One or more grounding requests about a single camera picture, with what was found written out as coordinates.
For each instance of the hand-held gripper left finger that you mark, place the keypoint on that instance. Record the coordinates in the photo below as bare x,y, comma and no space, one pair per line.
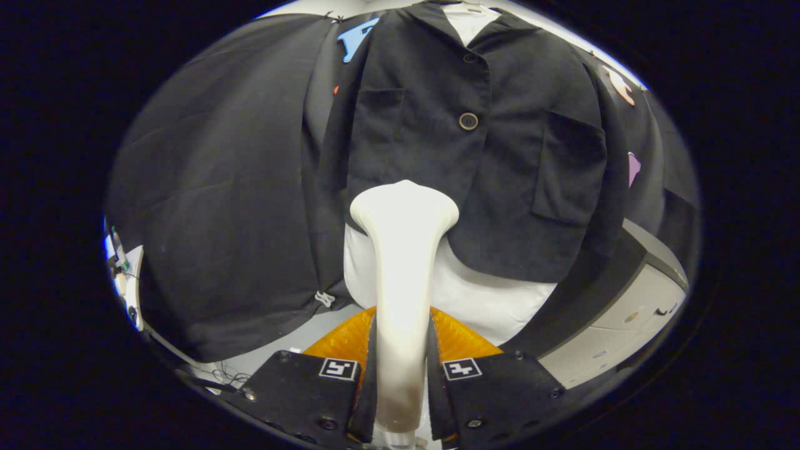
300,400

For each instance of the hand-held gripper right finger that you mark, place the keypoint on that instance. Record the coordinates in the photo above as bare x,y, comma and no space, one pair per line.
500,394

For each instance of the white garment steamer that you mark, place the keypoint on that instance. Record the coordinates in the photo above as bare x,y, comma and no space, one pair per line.
403,269

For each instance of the black jacket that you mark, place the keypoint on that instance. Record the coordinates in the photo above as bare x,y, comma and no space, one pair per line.
412,144

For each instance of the grey and beige cabinet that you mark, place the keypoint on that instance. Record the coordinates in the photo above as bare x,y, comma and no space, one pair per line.
650,294

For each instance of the black backdrop cloth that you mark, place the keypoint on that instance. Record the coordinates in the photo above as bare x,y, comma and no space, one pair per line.
219,187

